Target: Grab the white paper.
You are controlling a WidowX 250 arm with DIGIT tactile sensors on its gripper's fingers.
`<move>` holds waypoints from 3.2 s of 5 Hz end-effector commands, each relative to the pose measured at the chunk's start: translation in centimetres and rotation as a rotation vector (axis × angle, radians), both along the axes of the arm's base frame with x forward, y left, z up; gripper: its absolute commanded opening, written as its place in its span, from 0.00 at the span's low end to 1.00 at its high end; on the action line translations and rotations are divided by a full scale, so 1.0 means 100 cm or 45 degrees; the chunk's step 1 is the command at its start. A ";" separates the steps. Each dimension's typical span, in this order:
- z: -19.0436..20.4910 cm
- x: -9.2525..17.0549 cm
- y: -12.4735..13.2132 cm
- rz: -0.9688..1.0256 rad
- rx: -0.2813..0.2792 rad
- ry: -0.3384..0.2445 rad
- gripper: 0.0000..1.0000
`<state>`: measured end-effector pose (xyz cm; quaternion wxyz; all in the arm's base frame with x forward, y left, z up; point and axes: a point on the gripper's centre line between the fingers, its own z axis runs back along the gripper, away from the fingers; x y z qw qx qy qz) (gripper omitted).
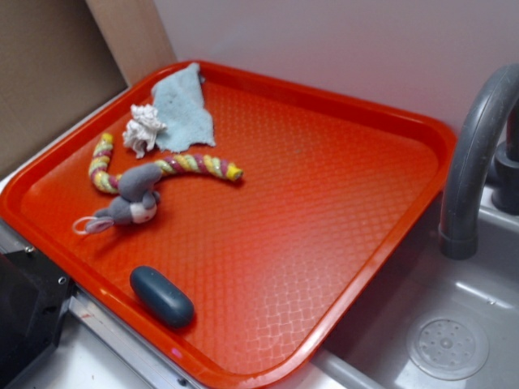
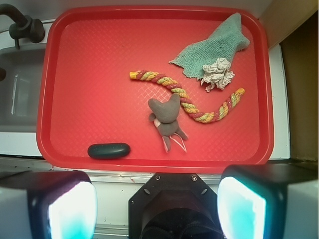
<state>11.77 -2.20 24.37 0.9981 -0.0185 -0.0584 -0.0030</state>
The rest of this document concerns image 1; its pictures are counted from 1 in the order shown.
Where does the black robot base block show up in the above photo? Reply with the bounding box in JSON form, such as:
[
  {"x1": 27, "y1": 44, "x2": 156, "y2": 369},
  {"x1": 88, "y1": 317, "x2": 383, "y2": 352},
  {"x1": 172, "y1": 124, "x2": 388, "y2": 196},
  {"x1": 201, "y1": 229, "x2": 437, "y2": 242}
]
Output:
[{"x1": 1, "y1": 246, "x2": 74, "y2": 388}]

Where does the crumpled white paper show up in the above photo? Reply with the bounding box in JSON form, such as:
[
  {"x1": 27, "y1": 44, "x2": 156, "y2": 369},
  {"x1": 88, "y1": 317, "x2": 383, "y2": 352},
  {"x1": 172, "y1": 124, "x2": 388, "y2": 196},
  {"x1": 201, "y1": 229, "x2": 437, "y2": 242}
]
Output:
[{"x1": 122, "y1": 105, "x2": 167, "y2": 159}]

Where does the red plastic tray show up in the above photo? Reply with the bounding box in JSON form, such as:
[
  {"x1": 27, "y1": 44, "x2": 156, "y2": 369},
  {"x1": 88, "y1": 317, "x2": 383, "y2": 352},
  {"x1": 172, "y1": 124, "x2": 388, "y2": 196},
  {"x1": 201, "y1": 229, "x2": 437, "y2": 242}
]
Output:
[{"x1": 1, "y1": 62, "x2": 456, "y2": 388}]

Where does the grey plush mouse toy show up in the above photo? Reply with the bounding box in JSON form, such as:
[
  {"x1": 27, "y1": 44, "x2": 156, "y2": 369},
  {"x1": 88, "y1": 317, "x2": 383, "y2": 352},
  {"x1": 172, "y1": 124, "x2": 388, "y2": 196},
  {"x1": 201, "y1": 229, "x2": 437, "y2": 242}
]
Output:
[{"x1": 72, "y1": 163, "x2": 162, "y2": 235}]

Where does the light blue cloth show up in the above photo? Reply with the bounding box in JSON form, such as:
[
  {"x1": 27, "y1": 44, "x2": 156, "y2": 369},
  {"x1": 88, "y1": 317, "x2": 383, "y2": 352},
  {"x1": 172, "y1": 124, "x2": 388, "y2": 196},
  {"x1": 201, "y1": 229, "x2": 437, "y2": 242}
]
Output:
[{"x1": 152, "y1": 62, "x2": 216, "y2": 153}]

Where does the dark blue oval case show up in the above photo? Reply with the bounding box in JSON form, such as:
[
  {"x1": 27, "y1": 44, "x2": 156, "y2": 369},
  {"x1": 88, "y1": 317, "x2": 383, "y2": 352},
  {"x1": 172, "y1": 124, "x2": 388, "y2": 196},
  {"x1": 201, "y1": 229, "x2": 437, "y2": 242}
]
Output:
[{"x1": 130, "y1": 266, "x2": 195, "y2": 328}]

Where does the grey toy sink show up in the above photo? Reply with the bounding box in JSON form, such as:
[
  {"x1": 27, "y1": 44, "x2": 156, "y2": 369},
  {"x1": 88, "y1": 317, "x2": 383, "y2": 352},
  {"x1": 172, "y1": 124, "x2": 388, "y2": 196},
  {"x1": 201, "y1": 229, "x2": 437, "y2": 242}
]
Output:
[{"x1": 313, "y1": 187, "x2": 518, "y2": 388}]

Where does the grey toy faucet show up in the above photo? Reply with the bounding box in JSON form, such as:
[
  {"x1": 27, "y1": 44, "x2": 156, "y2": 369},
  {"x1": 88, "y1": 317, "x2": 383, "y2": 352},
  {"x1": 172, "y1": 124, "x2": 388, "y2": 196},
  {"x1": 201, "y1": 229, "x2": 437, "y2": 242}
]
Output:
[{"x1": 439, "y1": 63, "x2": 518, "y2": 259}]

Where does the brown cardboard panel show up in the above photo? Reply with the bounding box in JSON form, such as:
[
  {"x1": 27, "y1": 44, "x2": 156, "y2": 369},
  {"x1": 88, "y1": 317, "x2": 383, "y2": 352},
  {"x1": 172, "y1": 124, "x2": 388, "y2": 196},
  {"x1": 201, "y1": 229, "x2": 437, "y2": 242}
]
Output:
[{"x1": 1, "y1": 1, "x2": 176, "y2": 177}]

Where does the multicolour braided rope toy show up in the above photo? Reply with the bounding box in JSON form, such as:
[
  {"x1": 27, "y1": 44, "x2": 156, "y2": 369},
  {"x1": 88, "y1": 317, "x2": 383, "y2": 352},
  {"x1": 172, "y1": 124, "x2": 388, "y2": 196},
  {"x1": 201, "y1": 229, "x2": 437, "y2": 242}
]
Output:
[{"x1": 88, "y1": 133, "x2": 243, "y2": 195}]

